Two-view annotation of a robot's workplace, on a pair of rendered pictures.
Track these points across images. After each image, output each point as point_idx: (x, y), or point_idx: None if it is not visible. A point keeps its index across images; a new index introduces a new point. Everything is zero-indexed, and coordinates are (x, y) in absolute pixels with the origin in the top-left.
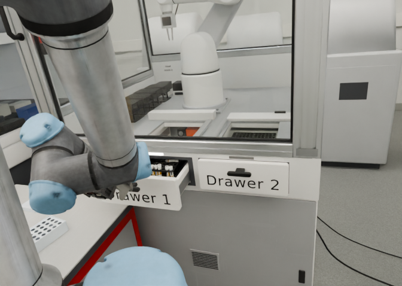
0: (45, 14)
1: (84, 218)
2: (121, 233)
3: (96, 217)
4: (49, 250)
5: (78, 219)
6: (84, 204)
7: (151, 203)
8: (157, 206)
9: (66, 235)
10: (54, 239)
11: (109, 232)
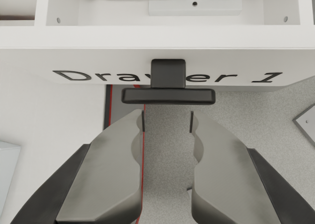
0: None
1: (34, 108)
2: (112, 93)
3: (58, 100)
4: (19, 208)
5: (23, 114)
6: (3, 64)
7: (207, 82)
8: (224, 84)
9: (26, 162)
10: (8, 181)
11: (107, 125)
